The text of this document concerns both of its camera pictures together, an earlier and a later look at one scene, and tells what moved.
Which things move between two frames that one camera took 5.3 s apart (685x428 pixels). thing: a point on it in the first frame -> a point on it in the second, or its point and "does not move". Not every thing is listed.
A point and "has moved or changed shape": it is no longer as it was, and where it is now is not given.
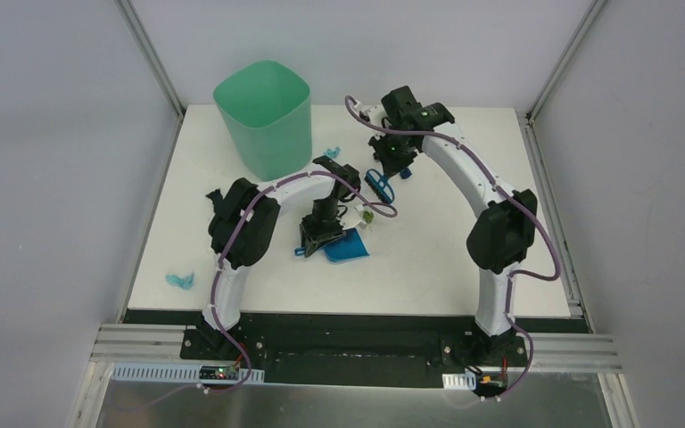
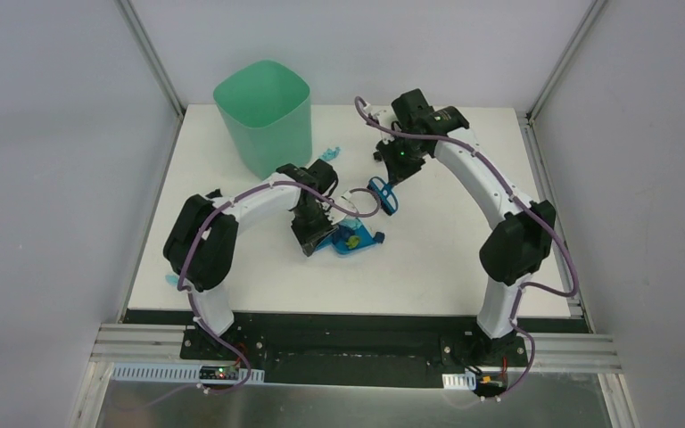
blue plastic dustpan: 349,246 has moved or changed shape
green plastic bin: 267,108 does not move
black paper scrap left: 216,198 does not move
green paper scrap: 367,216 has moved or changed shape
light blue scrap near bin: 333,152 does not move
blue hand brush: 381,185 has moved or changed shape
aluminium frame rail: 118,343 does not move
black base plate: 356,349 does not move
